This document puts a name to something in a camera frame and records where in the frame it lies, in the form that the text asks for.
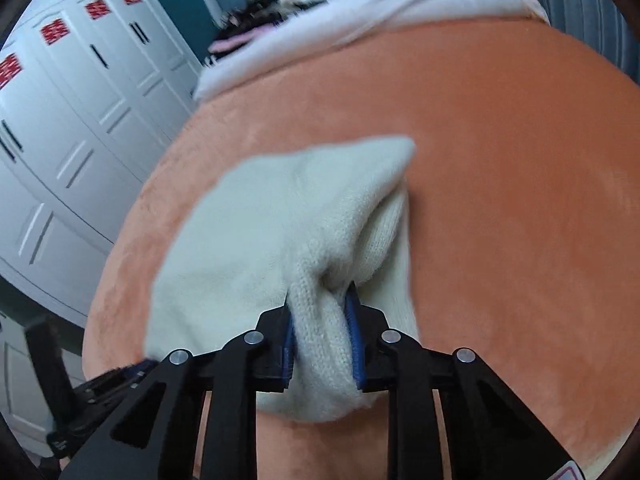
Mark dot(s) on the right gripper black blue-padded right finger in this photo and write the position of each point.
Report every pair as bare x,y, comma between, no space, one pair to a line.
449,415

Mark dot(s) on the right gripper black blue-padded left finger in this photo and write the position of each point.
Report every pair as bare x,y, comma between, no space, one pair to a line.
194,415

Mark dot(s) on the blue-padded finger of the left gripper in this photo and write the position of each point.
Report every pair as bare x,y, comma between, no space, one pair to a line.
139,369

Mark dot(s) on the cream knit cardigan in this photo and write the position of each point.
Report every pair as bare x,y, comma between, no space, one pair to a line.
293,230

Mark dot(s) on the dark clothes pile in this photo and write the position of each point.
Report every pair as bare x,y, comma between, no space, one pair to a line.
240,26

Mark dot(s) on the orange plush bed blanket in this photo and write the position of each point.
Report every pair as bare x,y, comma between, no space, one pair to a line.
524,205

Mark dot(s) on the white pink duvet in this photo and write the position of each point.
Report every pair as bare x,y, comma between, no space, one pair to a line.
335,23

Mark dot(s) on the grey-blue curtain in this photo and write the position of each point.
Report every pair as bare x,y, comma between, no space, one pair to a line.
600,25

